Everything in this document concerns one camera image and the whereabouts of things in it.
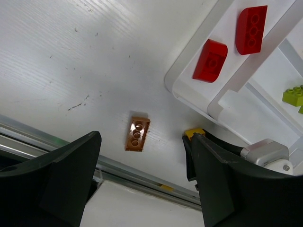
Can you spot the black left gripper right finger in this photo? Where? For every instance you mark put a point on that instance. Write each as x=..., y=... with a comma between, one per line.
x=236, y=193

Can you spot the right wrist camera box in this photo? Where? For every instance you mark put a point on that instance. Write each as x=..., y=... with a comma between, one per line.
x=270, y=155

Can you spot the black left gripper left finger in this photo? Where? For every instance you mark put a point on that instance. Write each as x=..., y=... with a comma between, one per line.
x=50, y=190

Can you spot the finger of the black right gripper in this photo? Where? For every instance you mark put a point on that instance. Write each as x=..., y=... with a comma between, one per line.
x=191, y=175
x=221, y=143

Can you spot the orange-yellow sloped lego brick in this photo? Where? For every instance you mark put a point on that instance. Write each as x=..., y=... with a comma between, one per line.
x=190, y=133

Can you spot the brown flat lego brick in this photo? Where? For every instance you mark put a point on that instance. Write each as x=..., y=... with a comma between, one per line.
x=137, y=133

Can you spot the red curved lego brick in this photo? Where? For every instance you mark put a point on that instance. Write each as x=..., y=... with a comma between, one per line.
x=211, y=61

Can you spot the green lego brick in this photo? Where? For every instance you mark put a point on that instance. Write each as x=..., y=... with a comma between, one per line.
x=301, y=110
x=293, y=96

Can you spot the long red lego brick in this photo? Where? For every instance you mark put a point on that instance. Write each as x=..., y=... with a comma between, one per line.
x=250, y=29

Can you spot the white sorting tray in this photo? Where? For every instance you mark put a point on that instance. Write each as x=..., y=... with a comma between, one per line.
x=246, y=98

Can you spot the aluminium table rail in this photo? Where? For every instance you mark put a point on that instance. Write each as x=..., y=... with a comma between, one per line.
x=25, y=142

